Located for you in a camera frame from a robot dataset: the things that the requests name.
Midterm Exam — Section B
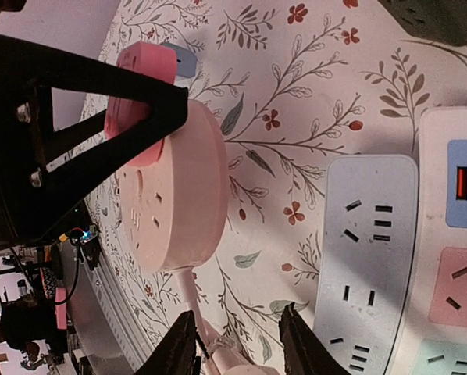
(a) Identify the grey-blue power strip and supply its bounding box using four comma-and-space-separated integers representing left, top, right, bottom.
312, 155, 419, 374

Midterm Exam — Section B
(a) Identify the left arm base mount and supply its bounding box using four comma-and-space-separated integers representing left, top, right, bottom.
49, 224, 102, 280

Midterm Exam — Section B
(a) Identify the front aluminium rail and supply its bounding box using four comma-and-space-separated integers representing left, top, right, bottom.
61, 241, 152, 374

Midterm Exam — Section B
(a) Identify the small light blue plug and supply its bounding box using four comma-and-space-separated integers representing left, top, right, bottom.
161, 42, 198, 79

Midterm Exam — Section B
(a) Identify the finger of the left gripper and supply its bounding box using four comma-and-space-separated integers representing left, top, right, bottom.
0, 35, 188, 250

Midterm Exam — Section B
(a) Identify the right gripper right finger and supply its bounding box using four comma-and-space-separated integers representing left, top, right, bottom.
279, 302, 349, 375

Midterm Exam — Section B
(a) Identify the dark patterned cube socket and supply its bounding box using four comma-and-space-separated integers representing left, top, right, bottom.
380, 0, 467, 47

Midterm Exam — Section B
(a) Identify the pink adapter plug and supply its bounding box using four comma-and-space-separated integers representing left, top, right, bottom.
104, 41, 178, 167

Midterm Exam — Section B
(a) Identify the white cable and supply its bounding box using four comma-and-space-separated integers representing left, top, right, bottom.
174, 265, 281, 375

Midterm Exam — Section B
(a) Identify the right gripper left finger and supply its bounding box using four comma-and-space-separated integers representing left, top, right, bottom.
134, 310, 201, 375

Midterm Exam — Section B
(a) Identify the white power strip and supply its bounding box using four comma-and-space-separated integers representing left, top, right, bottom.
390, 104, 467, 374

